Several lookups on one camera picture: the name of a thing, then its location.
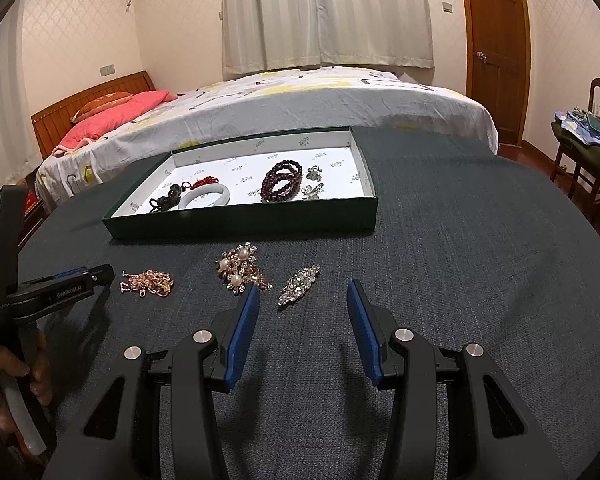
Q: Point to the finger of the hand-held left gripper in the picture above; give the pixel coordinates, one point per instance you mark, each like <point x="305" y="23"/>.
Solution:
<point x="72" y="274"/>
<point x="70" y="292"/>

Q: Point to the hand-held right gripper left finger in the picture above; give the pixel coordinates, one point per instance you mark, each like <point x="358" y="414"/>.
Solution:
<point x="242" y="335"/>

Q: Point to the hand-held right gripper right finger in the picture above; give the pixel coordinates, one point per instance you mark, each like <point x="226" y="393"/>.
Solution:
<point x="365" y="335"/>

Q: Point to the pearl flower brooch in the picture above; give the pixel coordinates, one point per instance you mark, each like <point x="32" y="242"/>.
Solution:
<point x="242" y="265"/>

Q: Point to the crystal leaf brooch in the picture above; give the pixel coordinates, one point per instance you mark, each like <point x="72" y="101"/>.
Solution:
<point x="300" y="285"/>

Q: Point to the white jade bangle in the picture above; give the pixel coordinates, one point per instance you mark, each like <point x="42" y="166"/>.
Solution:
<point x="203" y="197"/>

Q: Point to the dark green shallow box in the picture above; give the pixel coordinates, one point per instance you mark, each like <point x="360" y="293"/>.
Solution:
<point x="260" y="185"/>

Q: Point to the small silver flower brooch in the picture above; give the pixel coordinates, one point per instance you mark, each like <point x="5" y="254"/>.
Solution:
<point x="314" y="172"/>

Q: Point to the dark grey tablecloth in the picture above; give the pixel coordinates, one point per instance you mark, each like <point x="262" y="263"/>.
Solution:
<point x="455" y="270"/>

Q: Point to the wooden headboard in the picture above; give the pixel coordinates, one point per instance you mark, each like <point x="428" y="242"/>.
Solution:
<point x="65" y="110"/>

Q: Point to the pink pillow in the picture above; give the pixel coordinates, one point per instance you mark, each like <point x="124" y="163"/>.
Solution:
<point x="110" y="117"/>

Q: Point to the red embroidered cushion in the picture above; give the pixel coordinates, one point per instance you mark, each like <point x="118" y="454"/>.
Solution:
<point x="102" y="104"/>

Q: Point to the bed with patterned sheet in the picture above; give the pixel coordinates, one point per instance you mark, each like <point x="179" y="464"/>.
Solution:
<point x="300" y="105"/>

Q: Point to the pile of clothes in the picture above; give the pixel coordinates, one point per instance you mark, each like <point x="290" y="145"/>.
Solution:
<point x="587" y="135"/>

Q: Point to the silver door knob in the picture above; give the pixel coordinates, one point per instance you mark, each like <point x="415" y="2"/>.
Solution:
<point x="481" y="56"/>

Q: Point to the brown wooden door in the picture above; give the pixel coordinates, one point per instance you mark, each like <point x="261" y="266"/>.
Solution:
<point x="495" y="55"/>

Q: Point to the white striped curtain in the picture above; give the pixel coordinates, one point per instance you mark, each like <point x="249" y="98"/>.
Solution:
<point x="330" y="15"/>

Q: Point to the wall socket above headboard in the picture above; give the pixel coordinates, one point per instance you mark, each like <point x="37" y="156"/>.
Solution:
<point x="108" y="69"/>

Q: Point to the wall light switch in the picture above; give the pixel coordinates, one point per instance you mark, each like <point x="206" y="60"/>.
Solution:
<point x="447" y="7"/>

